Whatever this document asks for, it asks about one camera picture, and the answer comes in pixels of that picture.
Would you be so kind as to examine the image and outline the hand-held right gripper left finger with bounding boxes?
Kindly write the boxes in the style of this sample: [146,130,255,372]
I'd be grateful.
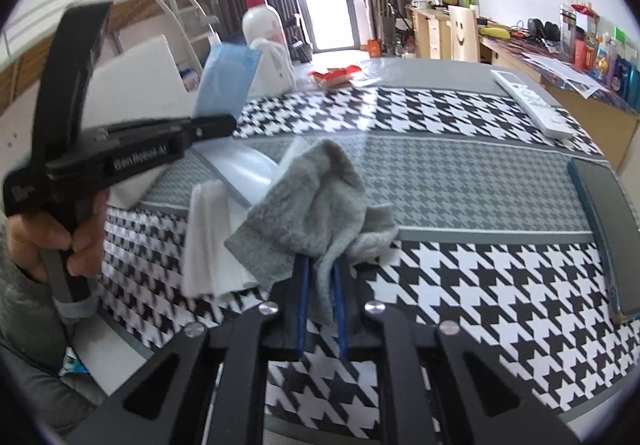
[65,255,321,445]

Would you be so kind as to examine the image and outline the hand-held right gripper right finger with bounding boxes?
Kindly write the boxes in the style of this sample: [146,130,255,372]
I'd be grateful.
[330,262,586,445]

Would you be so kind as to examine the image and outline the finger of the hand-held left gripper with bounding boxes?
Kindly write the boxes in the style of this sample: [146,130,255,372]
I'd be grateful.
[82,114,237,146]

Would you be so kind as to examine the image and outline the blue face mask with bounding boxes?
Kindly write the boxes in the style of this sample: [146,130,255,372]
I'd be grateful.
[192,44,262,118]

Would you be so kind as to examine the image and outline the grey sock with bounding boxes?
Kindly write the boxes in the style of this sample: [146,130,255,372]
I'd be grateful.
[224,139,399,326]

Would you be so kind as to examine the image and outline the person's left forearm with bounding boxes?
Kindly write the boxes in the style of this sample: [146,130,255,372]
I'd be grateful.
[0,245,108,428]

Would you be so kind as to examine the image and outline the person's left hand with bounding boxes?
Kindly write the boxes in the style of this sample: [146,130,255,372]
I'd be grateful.
[5,185,111,282]

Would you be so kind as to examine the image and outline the white pump bottle red top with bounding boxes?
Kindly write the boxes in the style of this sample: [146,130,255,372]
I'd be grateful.
[241,0,297,97]

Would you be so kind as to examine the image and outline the metal bunk ladder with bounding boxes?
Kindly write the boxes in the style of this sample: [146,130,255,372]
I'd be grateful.
[152,0,221,71]

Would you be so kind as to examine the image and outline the black folding chair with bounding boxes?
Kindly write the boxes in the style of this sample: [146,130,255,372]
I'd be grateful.
[285,12,313,63]

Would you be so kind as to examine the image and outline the large metal bunk bed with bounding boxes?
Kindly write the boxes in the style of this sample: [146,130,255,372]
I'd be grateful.
[0,0,221,91]

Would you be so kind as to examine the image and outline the houndstooth tablecloth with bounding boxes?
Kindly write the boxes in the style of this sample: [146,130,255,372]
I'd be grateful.
[97,58,640,436]

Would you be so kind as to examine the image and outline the red snack packet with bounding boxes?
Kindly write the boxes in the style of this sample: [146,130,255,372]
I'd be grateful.
[308,66,362,87]

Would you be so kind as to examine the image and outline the wooden desk with drawers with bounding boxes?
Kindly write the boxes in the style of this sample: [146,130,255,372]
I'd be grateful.
[411,5,453,60]

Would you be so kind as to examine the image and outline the wooden smiley face chair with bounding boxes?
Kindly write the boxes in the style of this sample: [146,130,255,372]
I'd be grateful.
[446,4,482,63]

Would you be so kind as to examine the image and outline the white remote control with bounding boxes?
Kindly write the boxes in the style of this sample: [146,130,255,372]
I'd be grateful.
[490,68,575,140]

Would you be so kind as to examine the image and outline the wooden desk with patterned cover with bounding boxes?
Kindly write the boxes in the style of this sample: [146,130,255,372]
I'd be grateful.
[477,32,640,171]

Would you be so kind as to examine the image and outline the printed paper sheets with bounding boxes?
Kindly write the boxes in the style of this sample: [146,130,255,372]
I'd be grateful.
[522,51,608,98]

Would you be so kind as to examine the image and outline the black headphones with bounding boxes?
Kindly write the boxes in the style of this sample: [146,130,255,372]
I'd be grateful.
[527,18,561,43]

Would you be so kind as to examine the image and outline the cluster of toiletry bottles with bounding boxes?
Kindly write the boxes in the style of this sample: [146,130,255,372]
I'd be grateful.
[557,2,640,113]

